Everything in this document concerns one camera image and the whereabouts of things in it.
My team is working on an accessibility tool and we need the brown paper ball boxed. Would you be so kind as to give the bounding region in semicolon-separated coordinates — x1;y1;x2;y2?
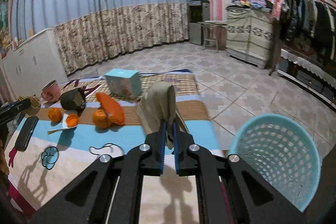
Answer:
24;96;41;116

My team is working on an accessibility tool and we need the peeled orange peel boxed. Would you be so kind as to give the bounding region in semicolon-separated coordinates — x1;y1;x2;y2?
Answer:
47;107;63;123

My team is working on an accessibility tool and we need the black ribbed paper cup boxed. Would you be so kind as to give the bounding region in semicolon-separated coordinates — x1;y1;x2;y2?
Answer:
60;88;86;113

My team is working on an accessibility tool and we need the orange snack bag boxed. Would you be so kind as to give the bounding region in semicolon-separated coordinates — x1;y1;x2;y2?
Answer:
96;93;125;126

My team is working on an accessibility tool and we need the khaki cloth mask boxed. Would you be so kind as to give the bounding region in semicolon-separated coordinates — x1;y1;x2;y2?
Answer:
137;80;189;149

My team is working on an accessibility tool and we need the whole orange mandarin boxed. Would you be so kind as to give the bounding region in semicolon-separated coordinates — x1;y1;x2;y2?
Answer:
92;109;112;129

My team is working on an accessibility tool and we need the black glasses case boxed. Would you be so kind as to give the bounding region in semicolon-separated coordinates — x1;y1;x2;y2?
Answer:
14;116;39;152

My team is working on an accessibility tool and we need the pink cartoon mug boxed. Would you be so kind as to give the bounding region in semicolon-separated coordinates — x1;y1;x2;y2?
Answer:
41;80;61;103

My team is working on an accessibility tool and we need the white cabinet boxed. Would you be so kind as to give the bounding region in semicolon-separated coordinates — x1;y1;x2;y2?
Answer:
1;28;68;99

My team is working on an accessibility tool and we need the white paper card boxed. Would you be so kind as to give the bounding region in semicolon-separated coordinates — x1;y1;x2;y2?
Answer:
47;110;77;135

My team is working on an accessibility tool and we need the orange bottle cap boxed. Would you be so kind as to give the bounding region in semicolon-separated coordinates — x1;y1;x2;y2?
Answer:
66;113;79;128

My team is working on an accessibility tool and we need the turquoise plastic laundry basket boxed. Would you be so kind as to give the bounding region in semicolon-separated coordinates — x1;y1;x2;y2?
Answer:
229;114;321;211

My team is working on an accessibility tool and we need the cartoon striped blanket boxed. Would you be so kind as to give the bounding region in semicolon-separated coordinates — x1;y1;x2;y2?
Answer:
5;69;222;223

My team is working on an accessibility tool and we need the teal cardboard box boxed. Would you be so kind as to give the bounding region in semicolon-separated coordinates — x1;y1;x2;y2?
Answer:
105;68;142;99

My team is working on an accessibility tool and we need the low shelf with lace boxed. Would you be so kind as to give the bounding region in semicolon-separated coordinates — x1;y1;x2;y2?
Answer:
276;48;335;109

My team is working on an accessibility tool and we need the blue floral curtain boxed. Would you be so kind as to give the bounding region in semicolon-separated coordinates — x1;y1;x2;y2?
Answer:
10;0;189;74

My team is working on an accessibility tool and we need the covered chest with cloth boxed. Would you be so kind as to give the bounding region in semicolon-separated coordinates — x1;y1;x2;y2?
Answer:
226;6;273;69

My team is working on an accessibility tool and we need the water dispenser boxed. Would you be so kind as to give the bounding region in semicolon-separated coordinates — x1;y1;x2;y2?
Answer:
189;0;210;46

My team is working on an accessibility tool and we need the clothes rack with garments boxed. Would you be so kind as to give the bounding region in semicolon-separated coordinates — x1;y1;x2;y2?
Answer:
270;0;335;79

